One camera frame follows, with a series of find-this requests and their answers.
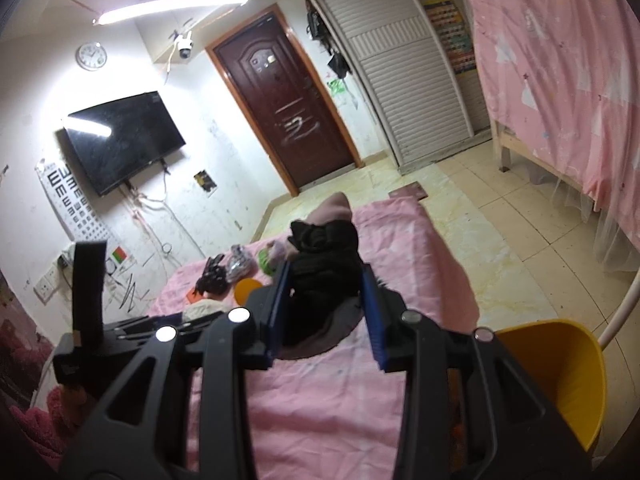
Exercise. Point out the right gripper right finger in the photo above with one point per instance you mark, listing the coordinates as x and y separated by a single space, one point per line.
470 410

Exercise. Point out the white wall socket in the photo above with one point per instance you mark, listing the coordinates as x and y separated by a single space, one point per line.
48 284

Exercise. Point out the yellow trash bin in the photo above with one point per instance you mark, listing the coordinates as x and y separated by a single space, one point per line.
566 362

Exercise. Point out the wooden bed frame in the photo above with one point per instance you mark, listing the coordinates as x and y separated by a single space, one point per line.
559 188

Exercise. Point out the round wall clock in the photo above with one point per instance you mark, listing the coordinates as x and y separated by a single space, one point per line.
91 56

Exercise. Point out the black plastic bag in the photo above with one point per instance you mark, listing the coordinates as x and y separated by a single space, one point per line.
213 280

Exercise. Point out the dark brown door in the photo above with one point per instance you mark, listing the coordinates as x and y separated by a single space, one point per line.
284 100

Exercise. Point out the orange cardboard box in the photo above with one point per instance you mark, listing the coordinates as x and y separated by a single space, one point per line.
193 296

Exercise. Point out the colourful wall chart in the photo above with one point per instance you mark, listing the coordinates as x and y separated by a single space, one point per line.
453 34

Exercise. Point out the small orange plastic cup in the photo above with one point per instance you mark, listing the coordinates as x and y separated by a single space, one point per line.
243 288

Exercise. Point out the white metal chair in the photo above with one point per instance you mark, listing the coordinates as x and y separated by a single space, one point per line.
622 313

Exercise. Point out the brown floor scale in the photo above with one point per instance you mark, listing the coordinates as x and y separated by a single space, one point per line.
412 190

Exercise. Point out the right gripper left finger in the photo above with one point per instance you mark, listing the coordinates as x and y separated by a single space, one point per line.
179 410

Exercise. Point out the wall mounted black television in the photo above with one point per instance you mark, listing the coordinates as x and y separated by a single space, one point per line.
116 140

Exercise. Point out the small wall picture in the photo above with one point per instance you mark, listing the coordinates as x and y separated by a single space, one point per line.
205 182

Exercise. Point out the pink tablecloth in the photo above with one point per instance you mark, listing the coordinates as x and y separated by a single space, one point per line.
337 415

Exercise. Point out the black hanging bag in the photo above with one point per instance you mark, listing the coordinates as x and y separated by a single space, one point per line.
339 65

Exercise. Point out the pink patterned bed curtain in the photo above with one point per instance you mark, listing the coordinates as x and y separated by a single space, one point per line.
563 75

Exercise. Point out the black and pink cloth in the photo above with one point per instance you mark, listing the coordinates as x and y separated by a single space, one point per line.
325 276

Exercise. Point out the white louvered wardrobe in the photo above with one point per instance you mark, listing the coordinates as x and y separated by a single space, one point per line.
396 55

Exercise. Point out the pink fleece sleeve forearm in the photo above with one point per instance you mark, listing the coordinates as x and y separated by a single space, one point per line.
50 431

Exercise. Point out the fluorescent ceiling light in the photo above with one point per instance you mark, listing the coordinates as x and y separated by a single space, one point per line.
139 10

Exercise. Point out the crumpled printed plastic wrapper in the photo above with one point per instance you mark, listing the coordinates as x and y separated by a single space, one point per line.
241 264

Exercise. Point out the white security camera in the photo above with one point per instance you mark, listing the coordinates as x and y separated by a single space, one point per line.
182 45

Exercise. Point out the eye chart poster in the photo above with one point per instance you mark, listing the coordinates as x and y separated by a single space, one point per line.
79 219

